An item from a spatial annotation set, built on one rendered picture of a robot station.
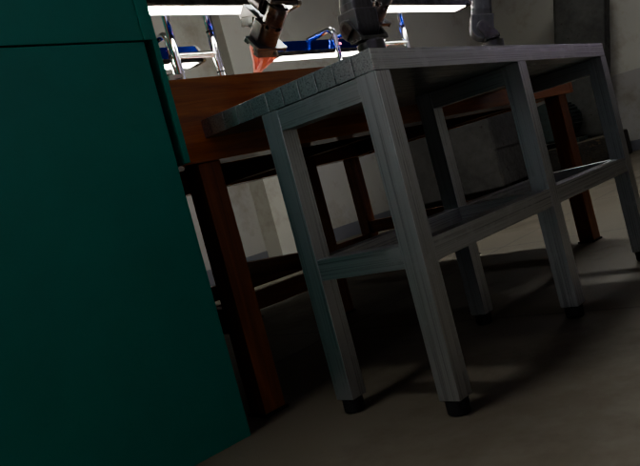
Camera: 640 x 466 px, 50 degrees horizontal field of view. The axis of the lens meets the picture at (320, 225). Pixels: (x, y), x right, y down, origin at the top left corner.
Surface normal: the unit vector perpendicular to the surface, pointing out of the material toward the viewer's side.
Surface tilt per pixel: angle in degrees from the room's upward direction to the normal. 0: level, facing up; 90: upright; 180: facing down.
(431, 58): 90
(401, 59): 90
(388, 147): 90
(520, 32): 90
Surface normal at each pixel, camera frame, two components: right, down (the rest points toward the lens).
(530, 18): -0.64, 0.20
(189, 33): 0.72, -0.16
